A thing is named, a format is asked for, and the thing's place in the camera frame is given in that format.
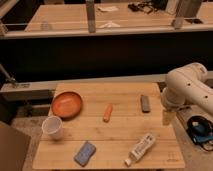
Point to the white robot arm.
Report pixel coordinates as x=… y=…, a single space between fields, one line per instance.
x=183 y=84

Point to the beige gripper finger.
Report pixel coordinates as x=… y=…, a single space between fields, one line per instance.
x=168 y=116

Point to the white crumpled paper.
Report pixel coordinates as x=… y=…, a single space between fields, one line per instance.
x=109 y=24

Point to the white plastic bottle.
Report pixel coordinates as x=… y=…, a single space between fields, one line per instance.
x=139 y=149

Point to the white paper cup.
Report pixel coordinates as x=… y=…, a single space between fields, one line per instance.
x=52 y=126

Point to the blue sponge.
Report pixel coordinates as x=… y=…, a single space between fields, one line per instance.
x=85 y=153

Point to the clear plastic bottle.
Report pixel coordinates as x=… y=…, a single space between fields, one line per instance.
x=45 y=26

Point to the dark grey rectangular block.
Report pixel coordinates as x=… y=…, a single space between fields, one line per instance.
x=145 y=106

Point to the orange ceramic bowl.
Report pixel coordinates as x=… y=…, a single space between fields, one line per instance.
x=67 y=105

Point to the grey metal post right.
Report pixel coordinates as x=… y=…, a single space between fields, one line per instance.
x=187 y=11

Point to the grey metal post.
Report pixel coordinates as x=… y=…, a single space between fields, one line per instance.
x=90 y=9
x=187 y=11

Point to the orange pepper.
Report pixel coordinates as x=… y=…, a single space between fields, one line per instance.
x=107 y=113

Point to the black and blue headphones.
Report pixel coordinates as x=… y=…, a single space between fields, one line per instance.
x=200 y=131

